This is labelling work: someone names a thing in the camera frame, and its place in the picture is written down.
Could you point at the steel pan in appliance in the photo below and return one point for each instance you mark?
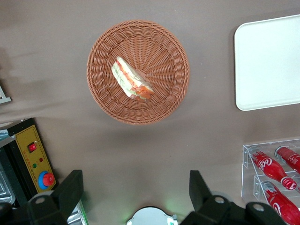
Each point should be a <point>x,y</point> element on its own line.
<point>3,137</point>
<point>4,187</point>

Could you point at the red cola bottle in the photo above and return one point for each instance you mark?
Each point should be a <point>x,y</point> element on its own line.
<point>281,206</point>
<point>289,157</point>
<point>272,167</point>

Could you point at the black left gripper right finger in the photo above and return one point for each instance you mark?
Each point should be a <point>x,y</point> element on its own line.
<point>206,206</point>

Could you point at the clear acrylic bottle rack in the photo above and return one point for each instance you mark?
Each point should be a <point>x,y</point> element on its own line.
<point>246,194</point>

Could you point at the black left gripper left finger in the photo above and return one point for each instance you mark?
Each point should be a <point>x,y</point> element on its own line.
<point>61,201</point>

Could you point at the silver metal side box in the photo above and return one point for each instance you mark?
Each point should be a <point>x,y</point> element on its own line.
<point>78,214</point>

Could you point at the cream rectangular plastic tray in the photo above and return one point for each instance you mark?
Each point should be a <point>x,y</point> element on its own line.
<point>269,63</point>

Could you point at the round brown wicker basket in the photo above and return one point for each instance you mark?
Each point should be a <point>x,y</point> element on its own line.
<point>164,47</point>

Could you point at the black appliance with yellow panel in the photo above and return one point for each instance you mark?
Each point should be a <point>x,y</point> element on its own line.
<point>25,140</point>

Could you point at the triangle sandwich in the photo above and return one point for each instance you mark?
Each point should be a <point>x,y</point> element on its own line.
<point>126,77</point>

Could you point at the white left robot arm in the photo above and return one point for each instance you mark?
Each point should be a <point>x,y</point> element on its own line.
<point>150,218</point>

